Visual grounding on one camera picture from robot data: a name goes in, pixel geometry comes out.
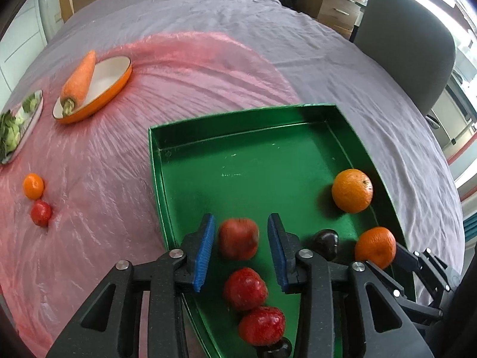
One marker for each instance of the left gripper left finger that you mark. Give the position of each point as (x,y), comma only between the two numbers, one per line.
(108,322)

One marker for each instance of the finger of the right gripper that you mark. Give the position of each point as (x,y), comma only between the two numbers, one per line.
(412,309)
(430,270)

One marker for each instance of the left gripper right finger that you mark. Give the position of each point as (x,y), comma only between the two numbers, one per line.
(338,299)

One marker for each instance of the dark plum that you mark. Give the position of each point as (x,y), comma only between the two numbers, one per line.
(280,349)
(326,243)

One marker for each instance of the red apple front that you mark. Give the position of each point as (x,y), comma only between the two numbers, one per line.
(263,326)

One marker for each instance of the dark red apple back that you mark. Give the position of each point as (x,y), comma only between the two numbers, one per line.
(238,239)

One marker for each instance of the small orange back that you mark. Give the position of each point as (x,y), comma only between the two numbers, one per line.
(33,186)

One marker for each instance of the pink plastic sheet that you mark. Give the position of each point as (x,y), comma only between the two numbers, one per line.
(96,172)

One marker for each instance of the purple bed sheet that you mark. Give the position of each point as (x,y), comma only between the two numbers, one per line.
(321,67)

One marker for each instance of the green rectangular tray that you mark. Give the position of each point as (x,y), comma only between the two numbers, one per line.
(254,163)

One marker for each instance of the patterned grey plate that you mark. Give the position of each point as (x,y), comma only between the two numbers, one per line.
(29,129)

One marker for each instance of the green leafy bok choy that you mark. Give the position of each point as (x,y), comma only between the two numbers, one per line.
(15,124)

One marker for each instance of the grey office chair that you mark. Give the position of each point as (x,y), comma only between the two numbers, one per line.
(411,44)

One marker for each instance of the orange oval dish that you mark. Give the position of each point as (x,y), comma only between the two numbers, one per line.
(109,78)

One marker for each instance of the orange carrot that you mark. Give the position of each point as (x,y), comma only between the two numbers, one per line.
(77,85)

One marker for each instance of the wooden drawer cabinet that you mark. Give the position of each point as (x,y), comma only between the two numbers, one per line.
(339,15)

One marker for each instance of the white wardrobe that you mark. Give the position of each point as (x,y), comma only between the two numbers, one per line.
(35,24)

